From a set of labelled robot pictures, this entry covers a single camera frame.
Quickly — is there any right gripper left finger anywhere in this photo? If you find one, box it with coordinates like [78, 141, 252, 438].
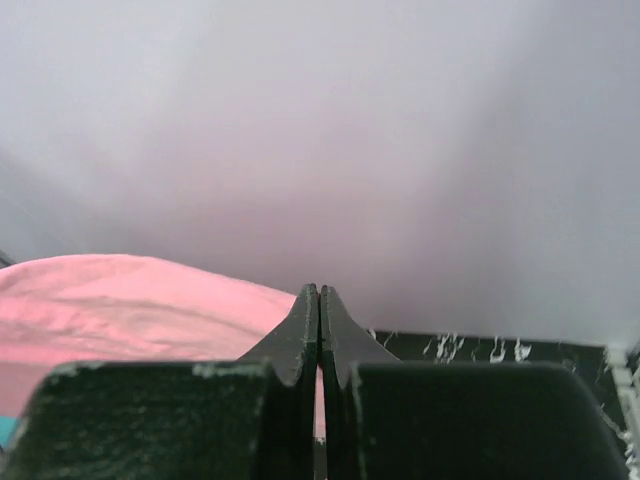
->
[1, 284, 318, 479]

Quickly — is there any pink t shirt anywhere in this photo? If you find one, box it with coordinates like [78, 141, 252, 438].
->
[1, 254, 295, 418]

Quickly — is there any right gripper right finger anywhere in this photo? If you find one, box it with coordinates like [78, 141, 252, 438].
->
[318, 286, 628, 479]

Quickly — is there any cyan t shirt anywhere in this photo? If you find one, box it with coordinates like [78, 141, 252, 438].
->
[0, 416, 22, 449]

